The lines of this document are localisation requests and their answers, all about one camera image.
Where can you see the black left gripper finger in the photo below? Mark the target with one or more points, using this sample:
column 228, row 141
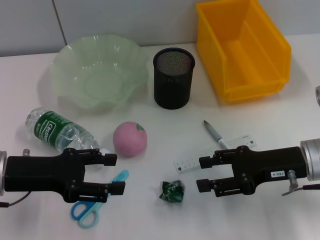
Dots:
column 116, row 188
column 110, row 160

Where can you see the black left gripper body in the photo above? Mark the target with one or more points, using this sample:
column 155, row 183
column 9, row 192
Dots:
column 37, row 172

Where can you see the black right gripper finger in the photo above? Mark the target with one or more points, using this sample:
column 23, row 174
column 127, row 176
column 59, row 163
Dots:
column 203, row 186
column 206, row 162

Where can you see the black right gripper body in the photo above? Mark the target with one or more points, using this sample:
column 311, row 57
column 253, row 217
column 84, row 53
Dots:
column 270, row 165

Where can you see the clear plastic ruler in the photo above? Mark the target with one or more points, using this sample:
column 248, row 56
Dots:
column 190, row 162

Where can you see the pink toy peach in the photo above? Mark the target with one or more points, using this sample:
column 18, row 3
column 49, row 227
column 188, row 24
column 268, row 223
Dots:
column 130, row 140

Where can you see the green plastic wrapper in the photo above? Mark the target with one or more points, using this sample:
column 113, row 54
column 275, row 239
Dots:
column 171, row 191

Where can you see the blue plastic scissors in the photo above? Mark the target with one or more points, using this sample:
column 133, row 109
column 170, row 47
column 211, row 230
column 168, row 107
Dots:
column 85, row 212

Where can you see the clear green-label water bottle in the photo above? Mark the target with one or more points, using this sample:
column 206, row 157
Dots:
column 55, row 128

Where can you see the grey white pen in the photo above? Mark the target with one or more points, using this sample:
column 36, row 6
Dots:
column 212, row 131

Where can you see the black mesh pen cup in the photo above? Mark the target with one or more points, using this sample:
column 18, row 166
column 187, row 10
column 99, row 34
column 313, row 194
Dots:
column 172, row 85

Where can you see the green glass fruit bowl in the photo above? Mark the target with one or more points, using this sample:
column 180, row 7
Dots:
column 100, row 75

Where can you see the yellow plastic bin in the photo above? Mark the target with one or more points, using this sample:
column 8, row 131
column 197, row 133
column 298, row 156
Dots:
column 250, row 62

